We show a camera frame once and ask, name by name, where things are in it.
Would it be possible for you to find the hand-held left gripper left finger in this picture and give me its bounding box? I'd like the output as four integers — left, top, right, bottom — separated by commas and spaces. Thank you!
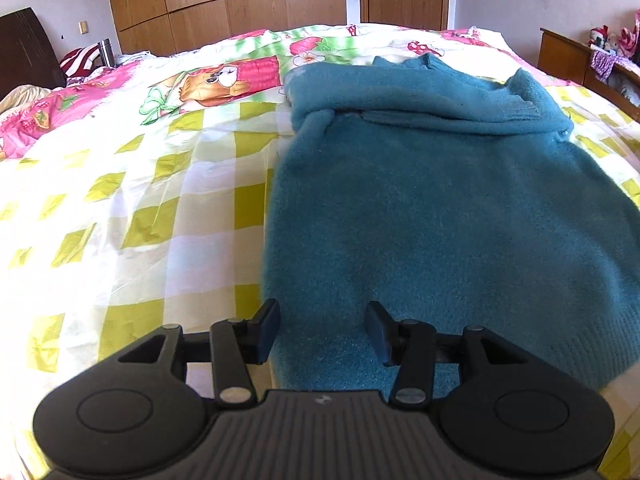
118, 298, 281, 408

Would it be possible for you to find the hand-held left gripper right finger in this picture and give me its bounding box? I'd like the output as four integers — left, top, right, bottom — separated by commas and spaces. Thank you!
365, 301, 527, 408

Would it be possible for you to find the teal fuzzy sweater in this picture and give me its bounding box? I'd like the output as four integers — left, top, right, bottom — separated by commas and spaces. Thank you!
261, 53, 640, 394

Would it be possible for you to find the checkered cartoon print bedsheet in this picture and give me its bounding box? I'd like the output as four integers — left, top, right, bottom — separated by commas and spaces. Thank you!
0, 23, 640, 480

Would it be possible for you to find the red white striped pillow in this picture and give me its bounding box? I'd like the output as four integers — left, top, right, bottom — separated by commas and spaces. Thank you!
59, 43, 108, 80

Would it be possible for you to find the wooden wardrobe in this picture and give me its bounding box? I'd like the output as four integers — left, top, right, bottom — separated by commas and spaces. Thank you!
102, 0, 348, 56

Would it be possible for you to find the wooden side cabinet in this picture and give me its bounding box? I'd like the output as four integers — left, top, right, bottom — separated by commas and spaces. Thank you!
539, 27, 640, 123

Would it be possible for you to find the beige pillow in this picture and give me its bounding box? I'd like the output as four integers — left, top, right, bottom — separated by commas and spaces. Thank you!
0, 85, 53, 113

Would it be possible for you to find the purple patterned cloth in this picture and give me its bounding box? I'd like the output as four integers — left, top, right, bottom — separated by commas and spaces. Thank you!
590, 50, 621, 85

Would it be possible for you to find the dark wooden headboard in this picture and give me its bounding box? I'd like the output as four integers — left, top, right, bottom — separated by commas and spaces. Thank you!
0, 7, 68, 101

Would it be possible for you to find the pile of colourful toys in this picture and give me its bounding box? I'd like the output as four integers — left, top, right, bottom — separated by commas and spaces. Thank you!
588, 7, 640, 63

